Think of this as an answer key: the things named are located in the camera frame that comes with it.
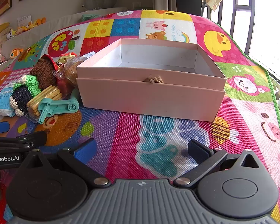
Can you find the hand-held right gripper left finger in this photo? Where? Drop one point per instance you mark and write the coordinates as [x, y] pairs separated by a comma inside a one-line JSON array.
[[85, 149]]

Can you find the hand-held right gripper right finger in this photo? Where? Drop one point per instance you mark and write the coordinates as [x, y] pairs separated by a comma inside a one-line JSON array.
[[197, 149]]

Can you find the green navy crocheted toy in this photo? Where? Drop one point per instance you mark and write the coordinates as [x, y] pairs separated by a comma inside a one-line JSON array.
[[22, 95]]

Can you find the biscuit stick packet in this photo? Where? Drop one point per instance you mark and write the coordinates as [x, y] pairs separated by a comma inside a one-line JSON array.
[[40, 100]]

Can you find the teal plastic toy tool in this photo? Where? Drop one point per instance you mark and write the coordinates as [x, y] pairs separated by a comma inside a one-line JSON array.
[[60, 107]]

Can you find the brown knitted doll red hat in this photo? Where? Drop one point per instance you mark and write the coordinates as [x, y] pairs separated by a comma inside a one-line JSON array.
[[43, 74]]

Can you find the pink cardboard box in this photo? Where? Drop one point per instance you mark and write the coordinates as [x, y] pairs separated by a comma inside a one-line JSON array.
[[151, 95]]

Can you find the bread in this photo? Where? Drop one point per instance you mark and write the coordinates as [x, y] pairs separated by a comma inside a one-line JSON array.
[[70, 71]]

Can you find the colourful cartoon play mat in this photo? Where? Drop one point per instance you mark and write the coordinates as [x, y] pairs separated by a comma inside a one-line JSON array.
[[154, 140]]

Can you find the pile of plush toys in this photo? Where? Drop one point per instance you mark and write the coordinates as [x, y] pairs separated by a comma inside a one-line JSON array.
[[4, 37]]

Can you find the white paper card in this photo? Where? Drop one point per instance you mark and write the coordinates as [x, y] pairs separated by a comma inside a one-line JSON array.
[[23, 21]]

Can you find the beige sofa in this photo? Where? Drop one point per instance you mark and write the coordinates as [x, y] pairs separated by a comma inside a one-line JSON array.
[[56, 22]]

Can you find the yellow red toy camera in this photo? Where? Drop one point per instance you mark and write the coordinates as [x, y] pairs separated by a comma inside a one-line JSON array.
[[66, 57]]

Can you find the black window frame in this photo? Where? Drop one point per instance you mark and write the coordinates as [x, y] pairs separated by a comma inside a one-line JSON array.
[[226, 2]]

